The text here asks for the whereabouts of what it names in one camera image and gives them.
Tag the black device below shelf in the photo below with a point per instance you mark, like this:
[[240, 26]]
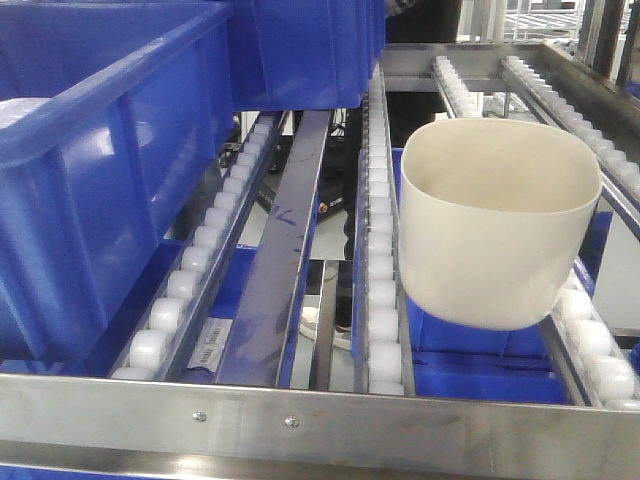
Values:
[[338, 165]]

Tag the steel front shelf beam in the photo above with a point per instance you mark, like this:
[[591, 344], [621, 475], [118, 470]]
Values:
[[165, 430]]

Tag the middle white roller track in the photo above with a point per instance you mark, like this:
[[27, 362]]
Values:
[[381, 343]]

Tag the white roller track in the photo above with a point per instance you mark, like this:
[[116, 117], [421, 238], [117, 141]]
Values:
[[381, 343], [179, 305], [603, 376]]

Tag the barcode label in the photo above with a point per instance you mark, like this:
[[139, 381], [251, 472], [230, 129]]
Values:
[[210, 344]]

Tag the blue crate rear middle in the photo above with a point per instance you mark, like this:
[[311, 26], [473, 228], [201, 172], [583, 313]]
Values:
[[303, 55]]

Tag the left white roller track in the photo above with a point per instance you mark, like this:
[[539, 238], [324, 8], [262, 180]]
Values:
[[179, 305]]

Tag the large blue crate near left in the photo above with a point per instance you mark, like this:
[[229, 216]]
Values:
[[134, 103]]

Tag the right white roller track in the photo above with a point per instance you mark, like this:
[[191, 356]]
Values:
[[603, 376]]

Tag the far right roller track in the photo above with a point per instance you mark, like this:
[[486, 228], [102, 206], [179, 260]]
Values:
[[620, 174]]

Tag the steel centre guide rail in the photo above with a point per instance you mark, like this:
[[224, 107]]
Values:
[[262, 341]]

